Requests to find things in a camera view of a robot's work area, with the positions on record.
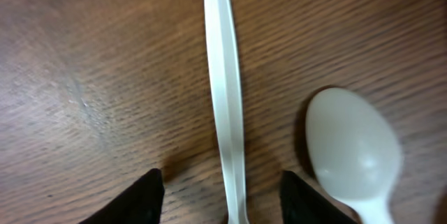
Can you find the white plastic spoon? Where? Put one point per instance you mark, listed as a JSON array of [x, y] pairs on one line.
[[355, 153]]

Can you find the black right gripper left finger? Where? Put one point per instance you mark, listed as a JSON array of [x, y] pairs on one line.
[[140, 203]]

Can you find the white spoon handle up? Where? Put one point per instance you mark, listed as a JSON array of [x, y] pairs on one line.
[[225, 85]]

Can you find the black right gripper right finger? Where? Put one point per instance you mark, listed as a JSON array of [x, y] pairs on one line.
[[301, 204]]

